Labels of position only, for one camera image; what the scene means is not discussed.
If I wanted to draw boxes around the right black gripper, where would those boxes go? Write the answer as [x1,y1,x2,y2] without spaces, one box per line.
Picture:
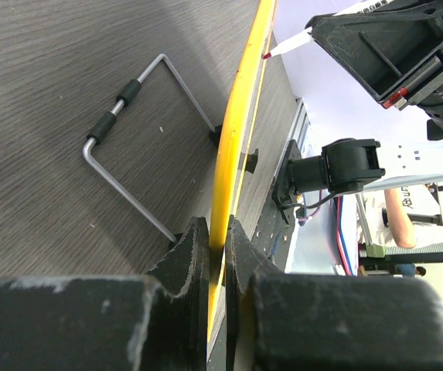
[308,1,443,141]

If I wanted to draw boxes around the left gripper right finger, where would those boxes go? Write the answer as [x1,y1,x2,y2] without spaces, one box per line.
[225,218,443,370]

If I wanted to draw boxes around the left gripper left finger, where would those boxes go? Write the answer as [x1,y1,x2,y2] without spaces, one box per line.
[0,217,210,370]

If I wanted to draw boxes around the pink-capped whiteboard marker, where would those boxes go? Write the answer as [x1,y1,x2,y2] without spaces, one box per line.
[261,0,394,60]

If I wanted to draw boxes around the small orange-framed whiteboard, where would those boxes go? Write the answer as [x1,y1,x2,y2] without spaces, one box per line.
[81,0,361,371]

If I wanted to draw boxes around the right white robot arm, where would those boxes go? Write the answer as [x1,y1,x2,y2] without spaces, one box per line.
[273,1,443,196]

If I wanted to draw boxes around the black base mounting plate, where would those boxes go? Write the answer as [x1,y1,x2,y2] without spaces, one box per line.
[251,141,303,271]

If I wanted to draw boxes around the person in white shirt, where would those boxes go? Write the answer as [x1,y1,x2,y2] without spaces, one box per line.
[367,185,443,249]

